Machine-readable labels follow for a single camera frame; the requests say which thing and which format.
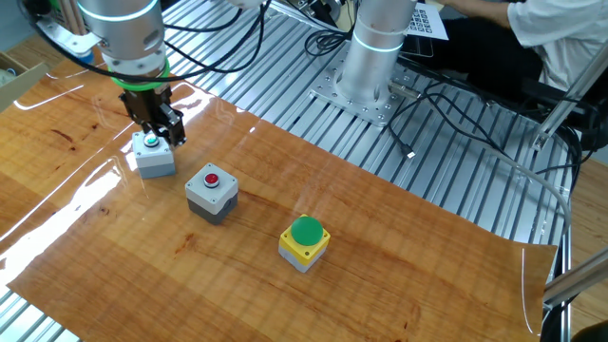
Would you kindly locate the wood-grain table mat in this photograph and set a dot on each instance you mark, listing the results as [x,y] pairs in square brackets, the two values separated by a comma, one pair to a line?
[380,266]

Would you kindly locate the crumpled plastic bag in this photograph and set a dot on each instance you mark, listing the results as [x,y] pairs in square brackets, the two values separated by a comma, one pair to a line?
[7,77]

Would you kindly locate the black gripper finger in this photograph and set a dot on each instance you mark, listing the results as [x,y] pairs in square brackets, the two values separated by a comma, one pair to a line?
[133,114]
[172,128]

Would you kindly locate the wooden post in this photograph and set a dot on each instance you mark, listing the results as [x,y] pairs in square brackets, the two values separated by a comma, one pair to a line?
[71,16]

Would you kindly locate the printed marker paper sheet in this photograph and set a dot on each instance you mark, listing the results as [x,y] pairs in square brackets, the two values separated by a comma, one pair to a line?
[427,24]

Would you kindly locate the aluminium profile beam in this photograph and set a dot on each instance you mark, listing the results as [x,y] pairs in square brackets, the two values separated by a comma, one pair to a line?
[579,278]
[565,107]

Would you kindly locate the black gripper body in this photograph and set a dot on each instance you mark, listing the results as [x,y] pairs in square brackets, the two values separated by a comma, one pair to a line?
[147,107]

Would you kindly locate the brown cardboard box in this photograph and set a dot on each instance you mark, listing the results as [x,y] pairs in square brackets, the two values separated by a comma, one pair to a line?
[24,83]

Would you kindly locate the grey red-button box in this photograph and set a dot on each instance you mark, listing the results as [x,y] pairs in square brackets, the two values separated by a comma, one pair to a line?
[209,197]

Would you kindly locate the person in white shirt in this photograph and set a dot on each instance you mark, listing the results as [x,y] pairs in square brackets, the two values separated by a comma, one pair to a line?
[556,38]

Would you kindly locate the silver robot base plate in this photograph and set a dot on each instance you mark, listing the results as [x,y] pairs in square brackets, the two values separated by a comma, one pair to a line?
[375,111]

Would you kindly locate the bare person forearm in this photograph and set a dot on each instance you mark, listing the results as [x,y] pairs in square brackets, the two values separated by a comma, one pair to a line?
[475,12]

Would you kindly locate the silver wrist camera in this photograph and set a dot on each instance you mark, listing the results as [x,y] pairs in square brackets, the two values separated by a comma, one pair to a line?
[66,38]

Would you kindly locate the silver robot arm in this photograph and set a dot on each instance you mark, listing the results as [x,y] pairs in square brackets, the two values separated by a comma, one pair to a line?
[123,28]

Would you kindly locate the yellow green mushroom-button box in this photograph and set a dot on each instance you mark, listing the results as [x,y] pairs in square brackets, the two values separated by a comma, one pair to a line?
[306,230]

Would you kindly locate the light grey green-button box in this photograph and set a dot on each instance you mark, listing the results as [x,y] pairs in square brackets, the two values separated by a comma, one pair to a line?
[154,161]

